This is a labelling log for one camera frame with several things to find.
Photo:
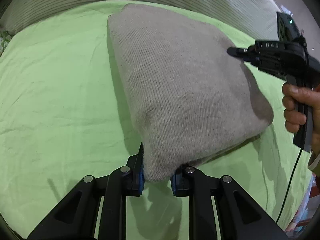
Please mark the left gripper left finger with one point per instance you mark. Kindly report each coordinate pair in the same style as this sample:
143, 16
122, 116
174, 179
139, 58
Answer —
95, 208

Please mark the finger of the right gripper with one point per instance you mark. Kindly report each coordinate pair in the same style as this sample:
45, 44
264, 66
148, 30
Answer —
246, 54

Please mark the green white patterned pillow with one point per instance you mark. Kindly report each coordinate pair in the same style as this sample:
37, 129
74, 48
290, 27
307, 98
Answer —
5, 38

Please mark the beige knitted sweater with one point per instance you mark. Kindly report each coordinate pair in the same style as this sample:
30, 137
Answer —
188, 99

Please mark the green bed sheet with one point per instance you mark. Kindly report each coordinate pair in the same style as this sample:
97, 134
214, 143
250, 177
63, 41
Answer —
64, 116

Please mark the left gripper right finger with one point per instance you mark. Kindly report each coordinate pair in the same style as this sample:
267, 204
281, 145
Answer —
219, 208

